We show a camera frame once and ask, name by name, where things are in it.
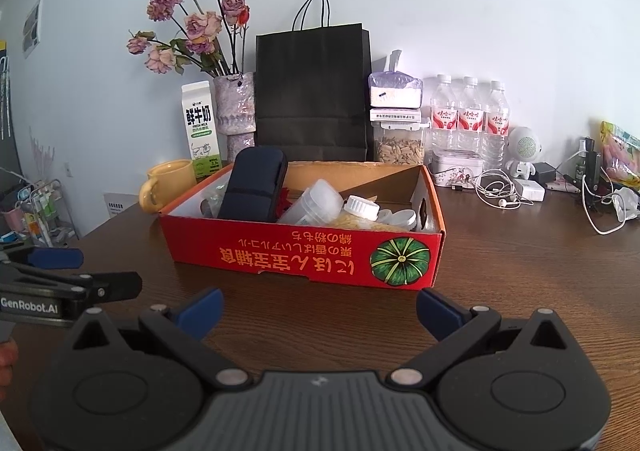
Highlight clear container of seeds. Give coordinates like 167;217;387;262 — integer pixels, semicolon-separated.
372;121;431;166

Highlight flat white box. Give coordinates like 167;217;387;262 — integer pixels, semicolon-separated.
370;108;425;122

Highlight black paper bag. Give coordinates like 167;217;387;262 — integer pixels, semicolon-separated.
255;0;373;162

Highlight large white ribbed lid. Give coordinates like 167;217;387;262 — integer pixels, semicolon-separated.
344;194;379;220

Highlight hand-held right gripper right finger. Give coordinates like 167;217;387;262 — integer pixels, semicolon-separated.
386;287;569;389

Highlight yellow snack bag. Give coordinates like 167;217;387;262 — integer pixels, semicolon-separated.
599;120;640;184

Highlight red cardboard box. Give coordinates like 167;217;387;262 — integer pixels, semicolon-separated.
159;161;447;291

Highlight wall paper notice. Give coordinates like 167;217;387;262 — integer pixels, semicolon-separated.
21;0;43;60

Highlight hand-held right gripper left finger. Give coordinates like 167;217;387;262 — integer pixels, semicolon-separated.
71;287;252;389

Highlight white wired earphones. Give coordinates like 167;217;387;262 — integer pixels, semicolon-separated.
472;170;533;209

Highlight wire rack with items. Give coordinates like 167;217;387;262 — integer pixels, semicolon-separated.
0;179;81;249

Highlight floral tin box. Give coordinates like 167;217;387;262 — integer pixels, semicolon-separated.
431;148;486;188

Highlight white power charger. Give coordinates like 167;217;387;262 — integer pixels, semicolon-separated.
515;179;548;202

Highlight white milk carton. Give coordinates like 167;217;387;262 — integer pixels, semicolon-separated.
181;81;223;182

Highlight white robot speaker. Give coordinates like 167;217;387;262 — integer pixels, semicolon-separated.
506;125;543;179

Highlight white and yellow plush toy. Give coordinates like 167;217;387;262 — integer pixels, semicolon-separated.
325;213;416;233

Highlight dried pink roses bouquet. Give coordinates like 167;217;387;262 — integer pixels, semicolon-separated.
126;0;251;78

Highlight person's left hand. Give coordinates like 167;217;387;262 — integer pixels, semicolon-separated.
0;337;20;385

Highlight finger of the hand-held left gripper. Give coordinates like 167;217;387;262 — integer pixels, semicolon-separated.
0;266;144;303
0;247;85;271

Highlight small green bottle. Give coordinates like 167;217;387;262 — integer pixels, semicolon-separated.
574;141;590;182

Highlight purple ceramic vase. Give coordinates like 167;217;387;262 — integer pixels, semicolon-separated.
213;72;257;164

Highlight water bottle red label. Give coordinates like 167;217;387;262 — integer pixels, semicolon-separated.
481;80;511;170
430;74;458;152
456;76;485;154

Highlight dark navy case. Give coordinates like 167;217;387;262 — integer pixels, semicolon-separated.
216;147;289;222

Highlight pale plastic bag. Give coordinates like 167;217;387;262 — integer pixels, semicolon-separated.
200;183;228;218

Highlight yellow mug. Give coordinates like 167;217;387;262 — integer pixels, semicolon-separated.
139;159;197;214

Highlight translucent plastic jar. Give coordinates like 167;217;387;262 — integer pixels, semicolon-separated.
277;179;345;226

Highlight white charging cable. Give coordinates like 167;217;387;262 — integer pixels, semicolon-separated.
580;181;633;236

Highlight white box in plastic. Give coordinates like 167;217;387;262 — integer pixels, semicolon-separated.
368;50;425;109

